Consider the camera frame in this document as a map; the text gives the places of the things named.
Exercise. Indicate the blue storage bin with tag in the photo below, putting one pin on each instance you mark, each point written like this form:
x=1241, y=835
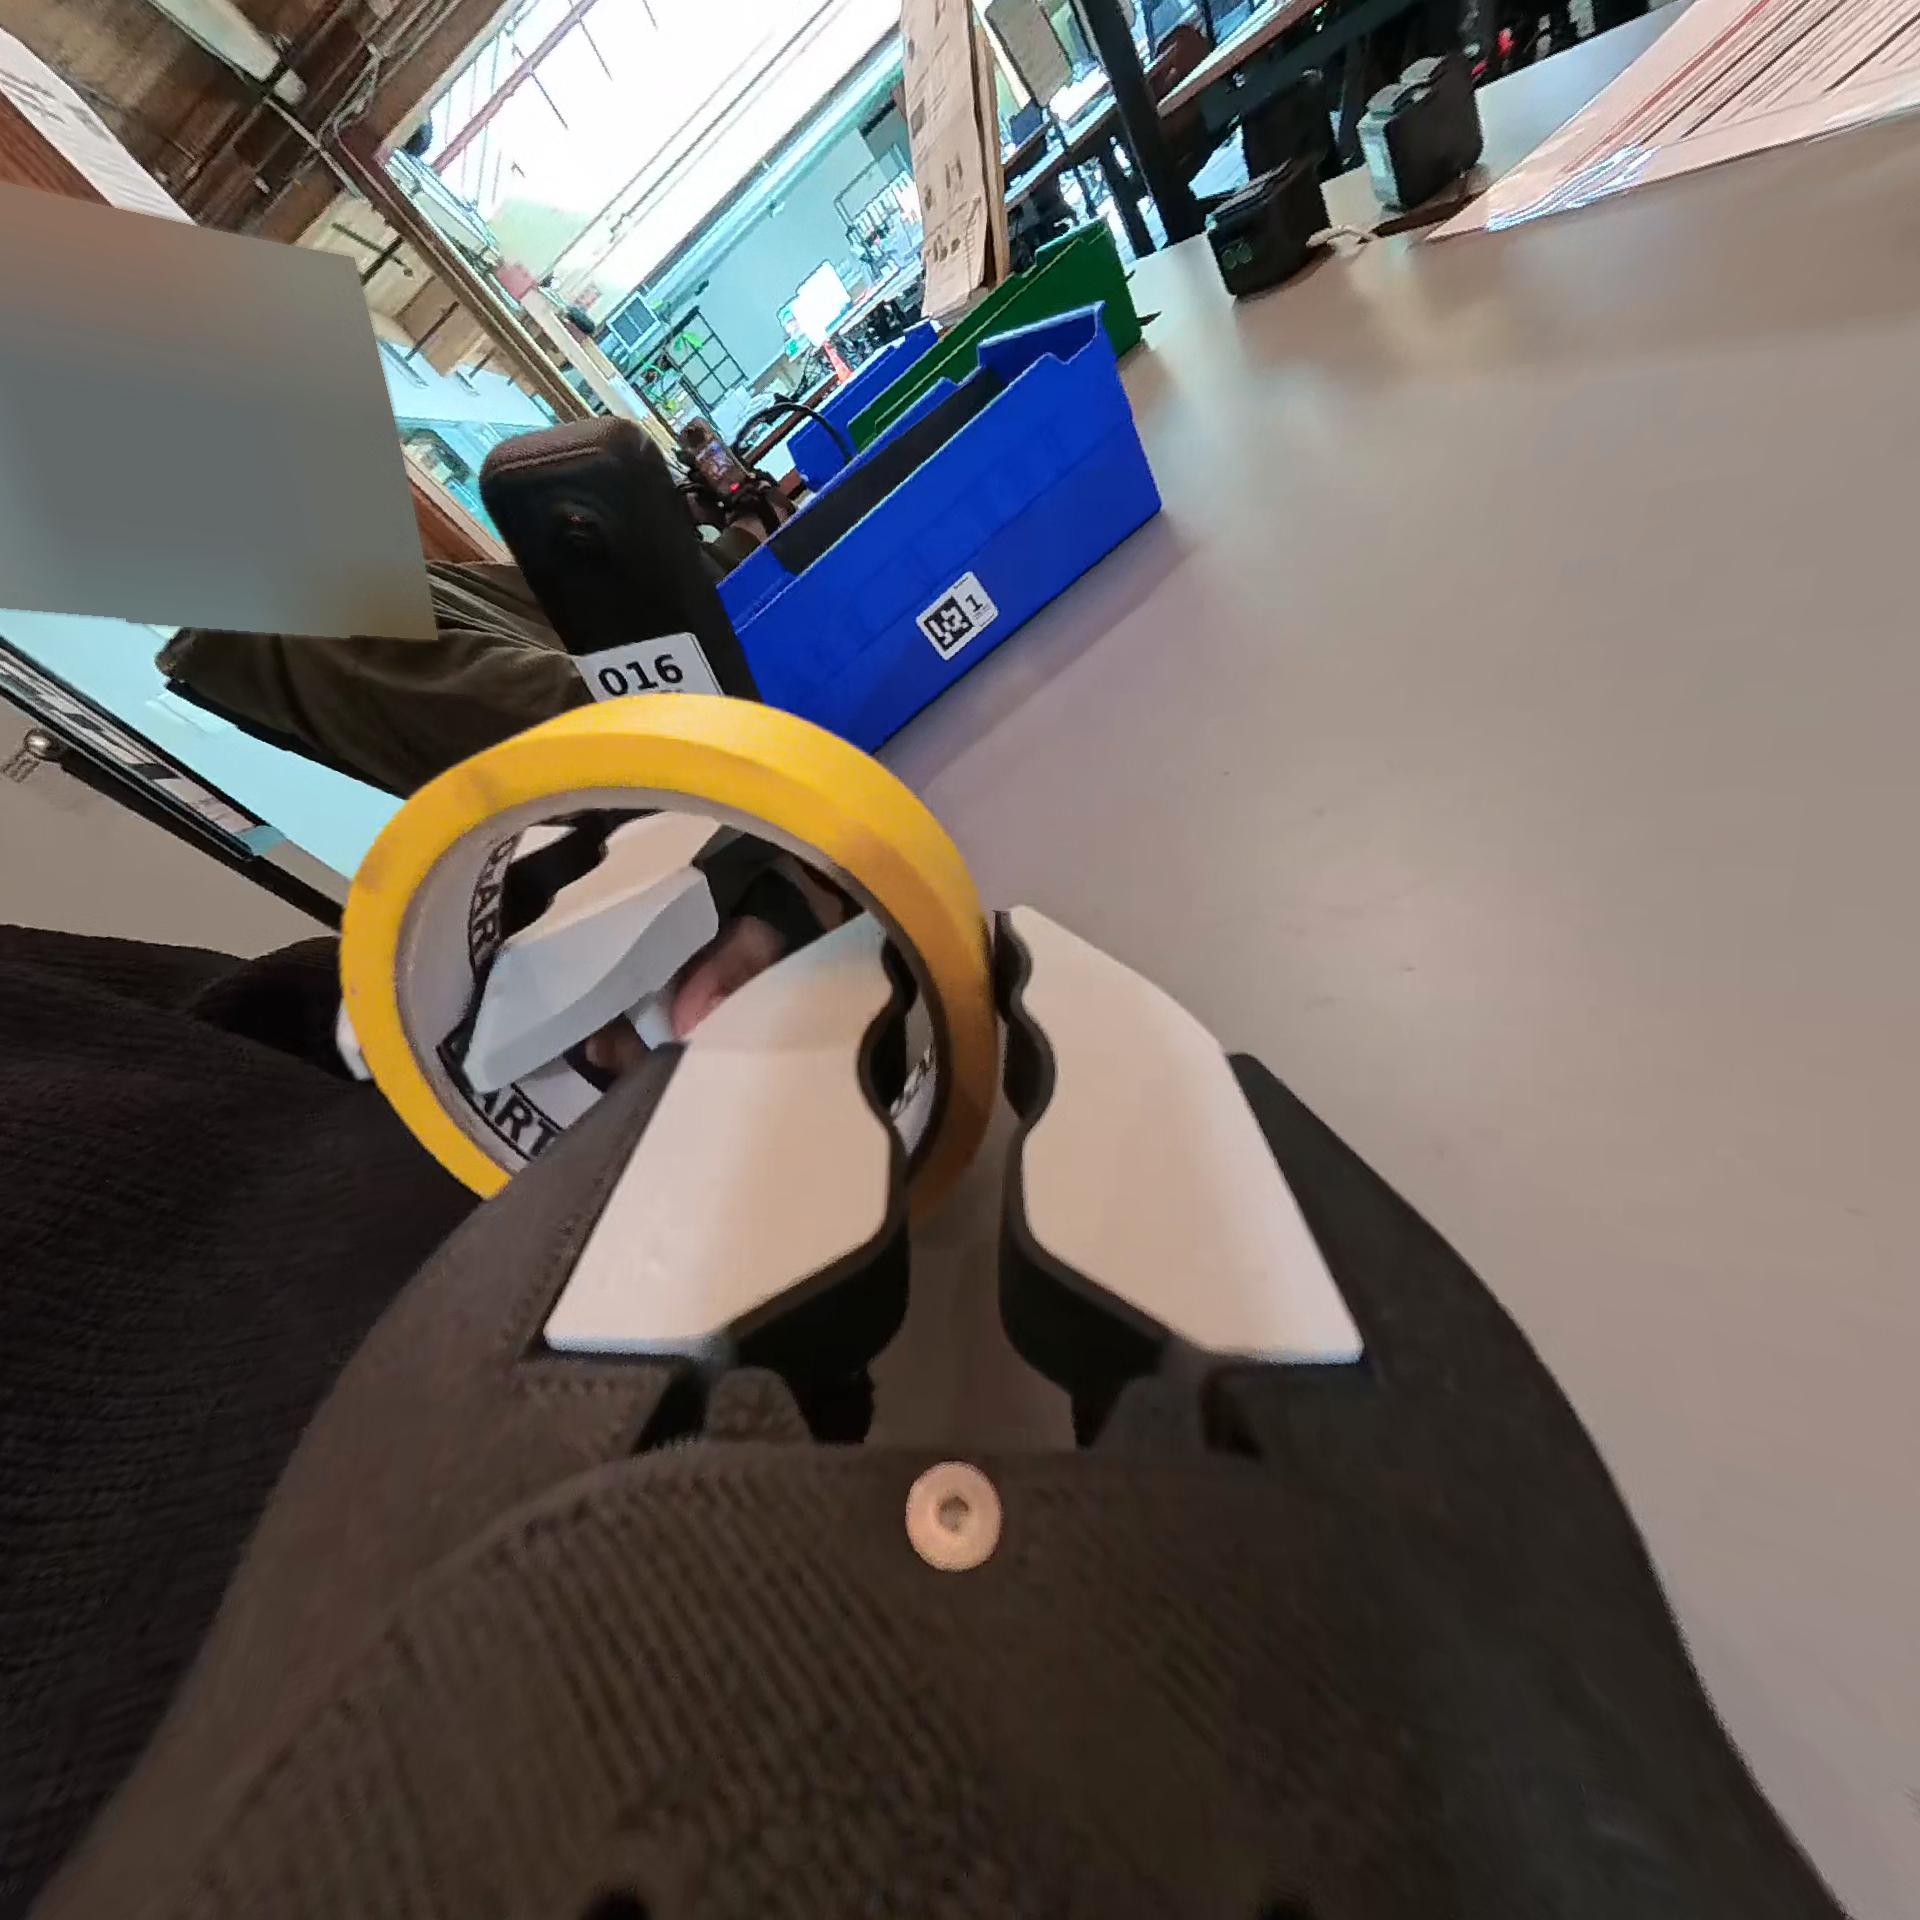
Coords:
x=961, y=539

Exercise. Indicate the yellow masking tape roll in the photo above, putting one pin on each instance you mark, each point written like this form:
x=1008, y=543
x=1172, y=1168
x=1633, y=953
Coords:
x=720, y=744

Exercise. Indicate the cardboard sign board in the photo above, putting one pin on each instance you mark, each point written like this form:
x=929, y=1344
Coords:
x=954, y=150

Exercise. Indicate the black battery charger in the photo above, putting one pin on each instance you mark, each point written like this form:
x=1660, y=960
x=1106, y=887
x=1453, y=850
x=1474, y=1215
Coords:
x=1425, y=135
x=1267, y=234

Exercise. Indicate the black pole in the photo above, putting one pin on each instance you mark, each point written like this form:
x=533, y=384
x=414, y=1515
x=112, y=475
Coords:
x=1131, y=105

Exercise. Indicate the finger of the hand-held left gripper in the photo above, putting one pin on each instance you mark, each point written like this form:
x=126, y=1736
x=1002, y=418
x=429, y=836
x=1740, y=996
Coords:
x=600, y=945

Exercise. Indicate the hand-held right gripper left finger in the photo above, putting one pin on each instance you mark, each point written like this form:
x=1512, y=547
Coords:
x=750, y=1155

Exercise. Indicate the printed paper sheet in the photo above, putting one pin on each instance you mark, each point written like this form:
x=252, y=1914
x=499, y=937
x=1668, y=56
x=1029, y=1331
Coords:
x=1693, y=105

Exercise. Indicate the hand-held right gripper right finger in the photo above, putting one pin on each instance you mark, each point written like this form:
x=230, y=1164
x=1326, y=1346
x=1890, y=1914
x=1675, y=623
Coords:
x=1170, y=1155

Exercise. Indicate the person's left hand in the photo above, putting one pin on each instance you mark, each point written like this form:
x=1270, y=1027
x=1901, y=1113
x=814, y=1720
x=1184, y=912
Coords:
x=720, y=974

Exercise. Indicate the green storage bin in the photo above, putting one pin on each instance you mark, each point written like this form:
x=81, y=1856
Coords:
x=1036, y=299

